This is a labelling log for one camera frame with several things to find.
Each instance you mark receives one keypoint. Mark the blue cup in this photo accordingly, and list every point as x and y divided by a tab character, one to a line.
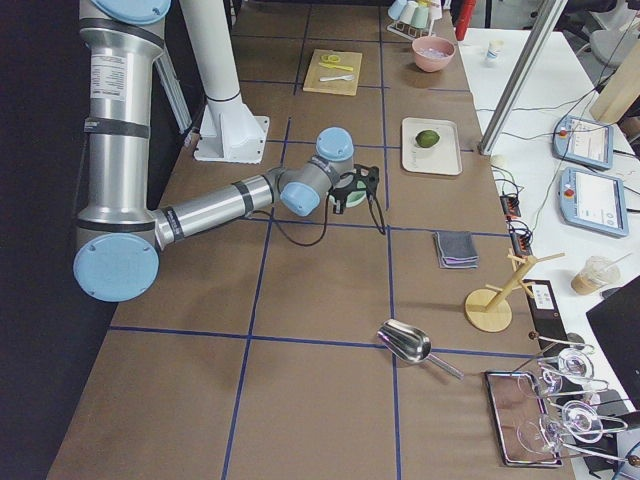
396	9

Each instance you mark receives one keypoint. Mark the green bowl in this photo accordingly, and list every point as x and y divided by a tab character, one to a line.
357	196

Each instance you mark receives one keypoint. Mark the wooden mug tree stand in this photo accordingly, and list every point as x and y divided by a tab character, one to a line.
487	308

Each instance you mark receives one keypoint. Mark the wooden cutting board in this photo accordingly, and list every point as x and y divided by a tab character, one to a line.
314	72

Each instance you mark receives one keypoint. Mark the grey folded cloth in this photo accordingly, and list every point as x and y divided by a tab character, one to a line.
456	250

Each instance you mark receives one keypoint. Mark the white rabbit tray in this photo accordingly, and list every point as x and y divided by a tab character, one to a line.
442	159

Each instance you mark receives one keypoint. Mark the white plastic spoon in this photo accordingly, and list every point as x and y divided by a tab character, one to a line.
349	77

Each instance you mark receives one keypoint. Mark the white cup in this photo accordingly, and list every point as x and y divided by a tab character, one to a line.
408	11

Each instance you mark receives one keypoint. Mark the wine glass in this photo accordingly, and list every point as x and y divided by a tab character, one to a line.
578	423
568	373

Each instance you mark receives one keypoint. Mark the red fire extinguisher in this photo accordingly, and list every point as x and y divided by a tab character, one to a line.
465	10

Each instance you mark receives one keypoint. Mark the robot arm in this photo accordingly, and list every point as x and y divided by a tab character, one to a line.
118	237

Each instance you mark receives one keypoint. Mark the white pillar base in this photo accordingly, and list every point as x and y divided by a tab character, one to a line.
229	132

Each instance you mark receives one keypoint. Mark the near teach pendant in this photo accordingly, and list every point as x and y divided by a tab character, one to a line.
594	202

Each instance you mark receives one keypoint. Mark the black framed tray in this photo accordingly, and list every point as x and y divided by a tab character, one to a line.
515	405

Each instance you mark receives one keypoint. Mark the far teach pendant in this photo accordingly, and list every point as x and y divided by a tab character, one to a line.
584	142

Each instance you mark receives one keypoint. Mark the wine glass lower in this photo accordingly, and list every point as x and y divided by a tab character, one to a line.
578	423

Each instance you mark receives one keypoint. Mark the paper cup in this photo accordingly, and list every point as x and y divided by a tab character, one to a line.
493	51

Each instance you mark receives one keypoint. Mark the green avocado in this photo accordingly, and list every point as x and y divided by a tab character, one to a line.
427	139

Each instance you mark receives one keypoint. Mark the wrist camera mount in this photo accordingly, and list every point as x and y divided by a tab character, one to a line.
367	179

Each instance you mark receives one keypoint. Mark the power strip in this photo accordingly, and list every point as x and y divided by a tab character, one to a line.
521	235

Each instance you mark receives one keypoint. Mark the metal scoop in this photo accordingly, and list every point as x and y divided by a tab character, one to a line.
412	345

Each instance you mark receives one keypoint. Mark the pink bowl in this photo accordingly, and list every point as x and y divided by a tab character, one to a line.
429	65

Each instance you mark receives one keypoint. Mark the iced coffee cup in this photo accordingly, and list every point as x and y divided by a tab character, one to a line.
597	273

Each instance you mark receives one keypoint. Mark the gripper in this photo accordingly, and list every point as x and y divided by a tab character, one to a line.
340	194

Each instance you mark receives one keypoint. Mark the clear ice cubes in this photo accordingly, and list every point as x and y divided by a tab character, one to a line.
432	53

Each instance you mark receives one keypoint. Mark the yellow plastic knife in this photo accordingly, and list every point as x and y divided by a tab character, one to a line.
336	66

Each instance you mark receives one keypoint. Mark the wine glass upper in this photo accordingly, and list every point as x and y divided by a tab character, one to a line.
568	373

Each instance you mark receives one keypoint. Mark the teach pendant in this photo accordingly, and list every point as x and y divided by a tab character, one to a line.
584	142
594	202

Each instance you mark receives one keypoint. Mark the aluminium frame post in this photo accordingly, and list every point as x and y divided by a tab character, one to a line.
549	13

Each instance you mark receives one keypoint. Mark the green cup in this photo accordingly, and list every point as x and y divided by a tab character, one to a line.
421	17

